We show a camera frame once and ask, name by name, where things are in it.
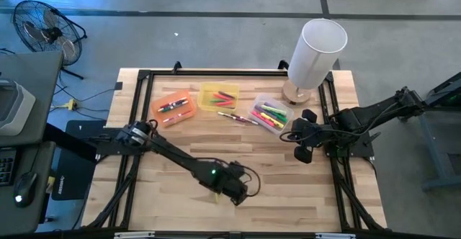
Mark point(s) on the short pink marker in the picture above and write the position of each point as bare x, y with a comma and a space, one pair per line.
225, 103

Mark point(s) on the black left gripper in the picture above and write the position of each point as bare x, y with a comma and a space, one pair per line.
227, 181

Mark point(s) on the black aluminium table frame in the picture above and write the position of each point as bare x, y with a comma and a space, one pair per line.
216, 73

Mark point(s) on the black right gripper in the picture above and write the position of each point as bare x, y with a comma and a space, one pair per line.
309, 134

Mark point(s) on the black tape patch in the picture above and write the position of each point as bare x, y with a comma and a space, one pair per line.
118, 86

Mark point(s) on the pink highlighter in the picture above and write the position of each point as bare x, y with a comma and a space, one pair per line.
263, 118

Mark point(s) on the black computer mouse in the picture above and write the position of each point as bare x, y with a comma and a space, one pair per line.
25, 186

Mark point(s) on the brown-red thin marker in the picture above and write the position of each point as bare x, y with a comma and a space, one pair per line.
245, 118

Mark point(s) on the red thin marker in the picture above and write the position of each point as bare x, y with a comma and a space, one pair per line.
169, 104

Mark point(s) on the black computer case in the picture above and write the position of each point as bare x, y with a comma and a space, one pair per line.
73, 174

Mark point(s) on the silver metal bracket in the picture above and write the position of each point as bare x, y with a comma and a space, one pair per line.
134, 235
335, 236

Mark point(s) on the short red marker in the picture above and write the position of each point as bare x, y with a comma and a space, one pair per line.
220, 96

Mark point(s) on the yellow notepad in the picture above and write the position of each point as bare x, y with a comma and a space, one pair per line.
50, 180

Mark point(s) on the pink-capped white thin marker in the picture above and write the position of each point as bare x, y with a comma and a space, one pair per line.
176, 117

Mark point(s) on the white grey desktop device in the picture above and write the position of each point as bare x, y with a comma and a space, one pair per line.
14, 109

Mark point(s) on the dark grey desk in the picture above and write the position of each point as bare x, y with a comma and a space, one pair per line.
21, 221

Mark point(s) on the black keyboard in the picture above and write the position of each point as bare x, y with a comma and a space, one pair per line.
6, 167

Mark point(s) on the yellow translucent plastic bin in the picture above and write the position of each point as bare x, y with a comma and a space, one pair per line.
203, 104

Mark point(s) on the blue-grey metal cart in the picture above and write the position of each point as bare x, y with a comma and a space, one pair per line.
428, 145

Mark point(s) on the slim dark purple marker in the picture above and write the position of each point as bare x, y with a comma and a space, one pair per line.
227, 95

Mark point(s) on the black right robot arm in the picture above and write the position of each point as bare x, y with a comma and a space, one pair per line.
378, 111

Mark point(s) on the black floor fan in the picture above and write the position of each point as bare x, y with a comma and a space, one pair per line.
50, 34

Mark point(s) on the dark green highlighter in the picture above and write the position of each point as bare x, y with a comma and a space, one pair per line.
281, 117

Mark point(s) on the short yellow marker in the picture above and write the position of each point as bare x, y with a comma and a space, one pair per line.
216, 198

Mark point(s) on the purple highlighter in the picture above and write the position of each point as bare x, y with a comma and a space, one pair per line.
269, 104
264, 112

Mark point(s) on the light green highlighter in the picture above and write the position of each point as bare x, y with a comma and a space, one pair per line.
273, 109

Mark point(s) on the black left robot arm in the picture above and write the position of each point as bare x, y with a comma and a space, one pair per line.
173, 154

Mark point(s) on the yellow highlighter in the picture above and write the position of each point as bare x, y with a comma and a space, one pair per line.
272, 120

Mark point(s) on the clear plastic bin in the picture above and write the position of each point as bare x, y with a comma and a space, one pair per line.
256, 106

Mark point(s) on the orange translucent plastic bin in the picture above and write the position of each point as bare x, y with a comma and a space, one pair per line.
173, 112

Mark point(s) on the slim green marker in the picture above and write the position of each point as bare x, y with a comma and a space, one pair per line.
216, 101

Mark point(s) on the white cylindrical table lamp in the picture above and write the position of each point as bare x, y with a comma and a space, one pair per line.
317, 52

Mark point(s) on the yellow power plug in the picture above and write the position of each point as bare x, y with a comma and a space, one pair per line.
71, 105

